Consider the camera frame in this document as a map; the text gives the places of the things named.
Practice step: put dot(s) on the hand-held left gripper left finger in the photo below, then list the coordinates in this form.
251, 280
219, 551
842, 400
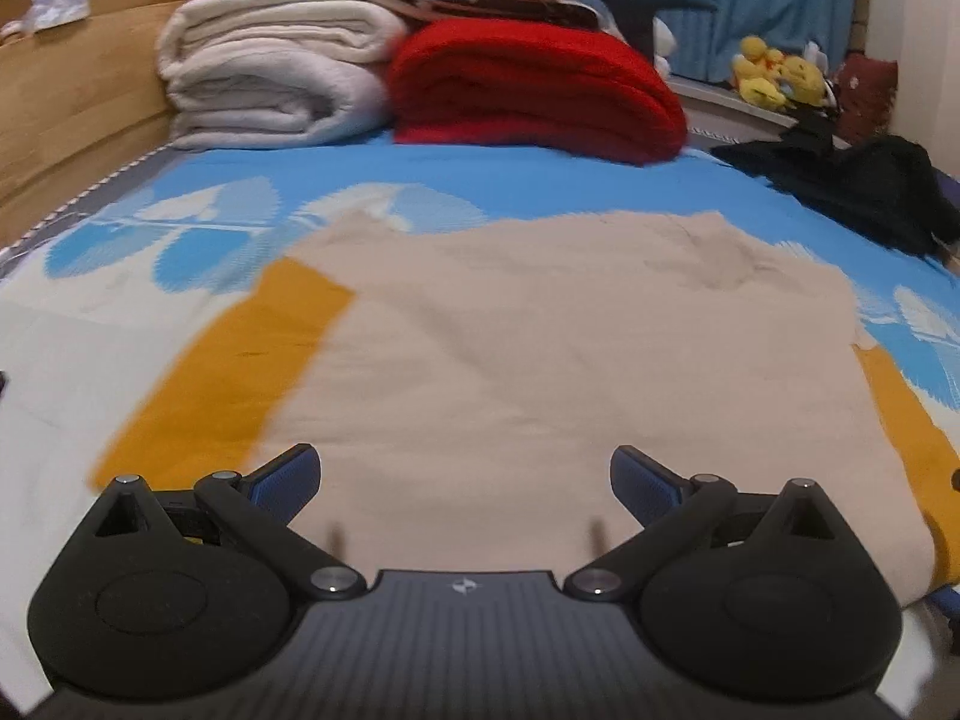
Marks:
289, 480

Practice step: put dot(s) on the folded cream blanket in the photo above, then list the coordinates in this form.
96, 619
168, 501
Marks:
262, 67

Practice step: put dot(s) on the beige garment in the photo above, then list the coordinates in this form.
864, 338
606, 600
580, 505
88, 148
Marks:
562, 360

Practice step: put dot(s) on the folded red blanket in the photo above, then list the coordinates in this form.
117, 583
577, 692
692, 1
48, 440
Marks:
540, 90

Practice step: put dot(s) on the dark red plush toy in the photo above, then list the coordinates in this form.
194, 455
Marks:
866, 94

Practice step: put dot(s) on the yellow plush toy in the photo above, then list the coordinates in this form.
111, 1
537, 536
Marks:
759, 75
806, 75

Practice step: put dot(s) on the crumpled white paper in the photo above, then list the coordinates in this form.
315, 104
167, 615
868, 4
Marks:
56, 9

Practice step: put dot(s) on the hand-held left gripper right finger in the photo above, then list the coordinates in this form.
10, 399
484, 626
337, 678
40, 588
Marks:
643, 481

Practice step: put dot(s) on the wooden headboard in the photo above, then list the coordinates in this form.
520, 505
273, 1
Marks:
90, 112

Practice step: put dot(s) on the black clothing pile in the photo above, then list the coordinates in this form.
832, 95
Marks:
855, 180

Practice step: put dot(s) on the white window ledge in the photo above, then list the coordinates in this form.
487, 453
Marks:
720, 109

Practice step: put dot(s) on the blue printed bed sheet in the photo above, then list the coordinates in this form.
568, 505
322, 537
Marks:
75, 390

